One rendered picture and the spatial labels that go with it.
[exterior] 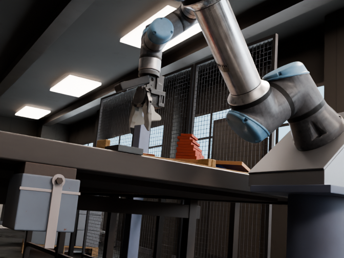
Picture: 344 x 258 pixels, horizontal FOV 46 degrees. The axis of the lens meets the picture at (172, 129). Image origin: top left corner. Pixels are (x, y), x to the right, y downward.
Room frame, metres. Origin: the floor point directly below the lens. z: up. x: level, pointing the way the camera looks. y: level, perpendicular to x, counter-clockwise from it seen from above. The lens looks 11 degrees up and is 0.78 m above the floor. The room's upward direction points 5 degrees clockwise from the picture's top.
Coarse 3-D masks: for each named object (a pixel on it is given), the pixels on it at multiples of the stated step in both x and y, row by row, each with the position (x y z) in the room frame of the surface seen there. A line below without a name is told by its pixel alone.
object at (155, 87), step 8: (144, 72) 1.27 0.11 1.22; (152, 72) 1.27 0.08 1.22; (152, 80) 1.32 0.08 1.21; (160, 80) 1.31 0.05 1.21; (144, 88) 1.27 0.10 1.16; (152, 88) 1.30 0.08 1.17; (160, 88) 1.31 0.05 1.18; (136, 96) 1.30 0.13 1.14; (144, 96) 1.26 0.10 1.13; (152, 96) 1.29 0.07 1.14; (160, 96) 1.30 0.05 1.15; (136, 104) 1.30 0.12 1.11; (152, 104) 1.29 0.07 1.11; (160, 104) 1.30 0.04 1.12
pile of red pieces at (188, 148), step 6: (180, 138) 2.29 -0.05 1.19; (186, 138) 2.28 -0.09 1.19; (192, 138) 2.34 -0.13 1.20; (180, 144) 2.29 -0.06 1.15; (186, 144) 2.28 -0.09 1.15; (192, 144) 2.30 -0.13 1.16; (198, 144) 2.39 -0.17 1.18; (180, 150) 2.28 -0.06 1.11; (186, 150) 2.27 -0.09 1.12; (192, 150) 2.26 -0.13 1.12; (198, 150) 2.37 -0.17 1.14; (180, 156) 2.28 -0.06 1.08; (186, 156) 2.27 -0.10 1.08; (192, 156) 2.26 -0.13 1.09; (198, 156) 2.32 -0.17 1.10
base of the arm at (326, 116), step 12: (324, 108) 1.06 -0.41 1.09; (288, 120) 1.11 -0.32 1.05; (300, 120) 1.07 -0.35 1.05; (312, 120) 1.06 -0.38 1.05; (324, 120) 1.05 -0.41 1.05; (336, 120) 1.06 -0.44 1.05; (300, 132) 1.09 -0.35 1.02; (312, 132) 1.07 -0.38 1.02; (324, 132) 1.06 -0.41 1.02; (336, 132) 1.06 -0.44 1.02; (300, 144) 1.11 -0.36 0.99; (312, 144) 1.08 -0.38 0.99; (324, 144) 1.07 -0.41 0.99
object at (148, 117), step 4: (144, 104) 1.26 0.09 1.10; (144, 108) 1.26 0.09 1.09; (152, 108) 1.27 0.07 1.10; (144, 112) 1.26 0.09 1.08; (152, 112) 1.27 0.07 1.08; (144, 116) 1.25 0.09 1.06; (148, 116) 1.24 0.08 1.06; (152, 116) 1.26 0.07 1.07; (156, 116) 1.27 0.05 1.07; (160, 116) 1.28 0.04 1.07; (144, 120) 1.25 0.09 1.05; (148, 120) 1.24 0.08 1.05; (152, 120) 1.26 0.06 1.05; (156, 120) 1.27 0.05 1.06; (144, 124) 1.25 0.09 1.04; (148, 124) 1.25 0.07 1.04; (148, 128) 1.25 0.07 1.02
